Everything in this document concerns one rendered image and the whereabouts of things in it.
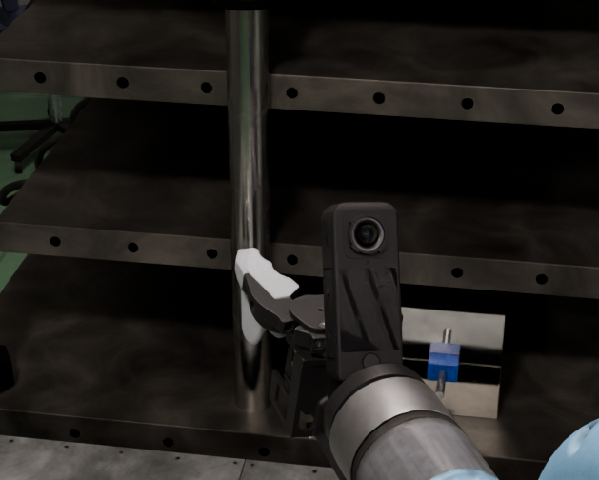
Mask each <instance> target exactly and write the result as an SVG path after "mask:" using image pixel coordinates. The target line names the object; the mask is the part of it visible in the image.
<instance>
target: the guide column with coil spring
mask: <svg viewBox="0 0 599 480"><path fill-rule="evenodd" d="M225 27H226V64H227V100H228V138H229V175H230V247H231V284H232V321H233V358H234V394H235V405H236V406H237V407H238V408H239V409H241V410H246V411H260V410H265V409H267V408H268V407H269V406H270V405H271V403H272V402H271V401H270V398H269V396H270V383H271V376H272V361H271V333H270V332H269V331H268V330H266V332H265V333H264V335H263V336H262V338H261V339H260V341H259V343H258V344H256V345H253V344H251V343H250V342H249V341H248V340H247V339H246V337H245V335H244V333H243V330H242V298H241V288H240V285H239V282H238V280H237V276H236V273H235V260H236V255H237V252H238V251H239V250H242V249H250V248H255V249H259V253H260V255H261V256H262V257H263V258H264V259H266V260H268V261H270V97H269V9H264V10H247V11H244V10H227V9H225Z"/></svg>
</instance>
